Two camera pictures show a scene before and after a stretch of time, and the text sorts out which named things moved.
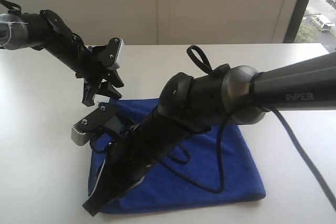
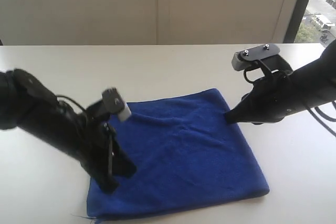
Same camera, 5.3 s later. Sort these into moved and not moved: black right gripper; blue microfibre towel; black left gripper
Moved: black right gripper; black left gripper
Not moved: blue microfibre towel
